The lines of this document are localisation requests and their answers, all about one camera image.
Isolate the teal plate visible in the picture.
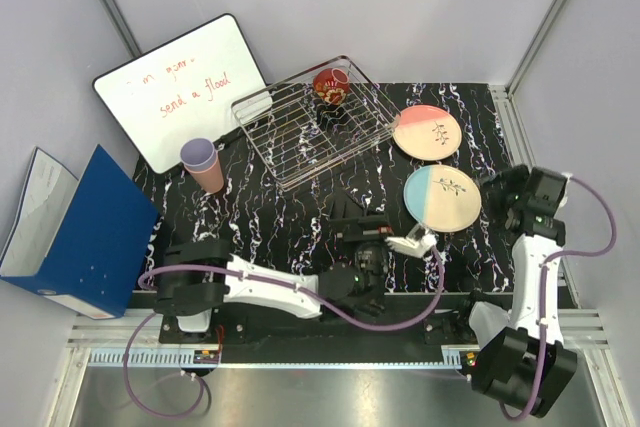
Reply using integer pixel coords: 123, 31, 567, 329
403, 165, 482, 233

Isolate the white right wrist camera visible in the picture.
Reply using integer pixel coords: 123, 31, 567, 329
558, 172, 573, 209

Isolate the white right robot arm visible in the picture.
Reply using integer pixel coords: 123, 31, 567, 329
453, 165, 577, 421

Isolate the wire dish rack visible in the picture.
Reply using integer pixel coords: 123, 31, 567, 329
231, 55, 400, 191

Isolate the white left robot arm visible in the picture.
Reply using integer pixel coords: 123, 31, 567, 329
151, 190, 392, 343

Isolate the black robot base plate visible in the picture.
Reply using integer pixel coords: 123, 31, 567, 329
159, 293, 470, 353

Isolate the cream pink plate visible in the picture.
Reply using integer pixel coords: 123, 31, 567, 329
393, 105, 462, 161

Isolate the pink plastic cup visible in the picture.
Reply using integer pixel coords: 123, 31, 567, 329
184, 150, 225, 194

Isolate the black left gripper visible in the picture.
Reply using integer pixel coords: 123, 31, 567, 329
327, 187, 401, 311

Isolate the lilac plastic cup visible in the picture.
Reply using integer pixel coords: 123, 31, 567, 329
180, 138, 217, 172

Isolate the white dry-erase board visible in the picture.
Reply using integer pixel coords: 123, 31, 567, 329
93, 13, 266, 173

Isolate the red floral ceramic bowl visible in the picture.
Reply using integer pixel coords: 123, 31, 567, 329
313, 67, 350, 106

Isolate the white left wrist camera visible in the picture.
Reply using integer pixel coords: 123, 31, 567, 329
385, 224, 437, 258

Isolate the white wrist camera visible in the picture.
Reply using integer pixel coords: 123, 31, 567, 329
558, 172, 573, 209
385, 224, 437, 258

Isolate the white slotted cable duct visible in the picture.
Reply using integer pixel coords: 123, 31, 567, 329
89, 343, 479, 369

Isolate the black marble pattern mat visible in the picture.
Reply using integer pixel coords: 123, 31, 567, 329
133, 83, 514, 293

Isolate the blue binder folder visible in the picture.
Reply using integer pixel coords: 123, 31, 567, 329
1, 146, 159, 320

